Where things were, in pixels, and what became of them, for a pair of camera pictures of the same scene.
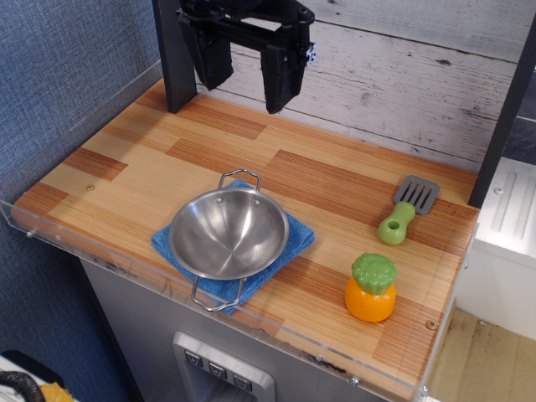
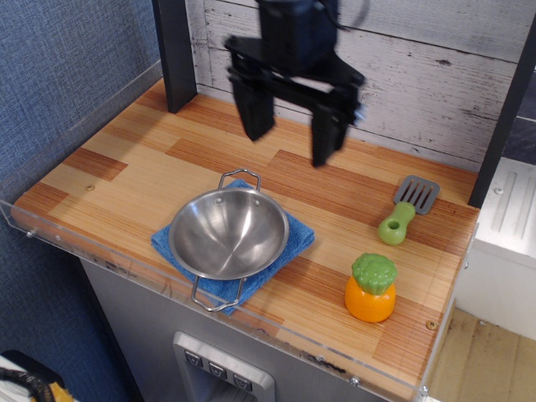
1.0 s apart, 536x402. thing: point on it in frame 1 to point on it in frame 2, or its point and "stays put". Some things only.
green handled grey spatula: (413, 194) stays put
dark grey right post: (524, 68) stays put
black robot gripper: (273, 23) to (296, 52)
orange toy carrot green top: (370, 294) stays put
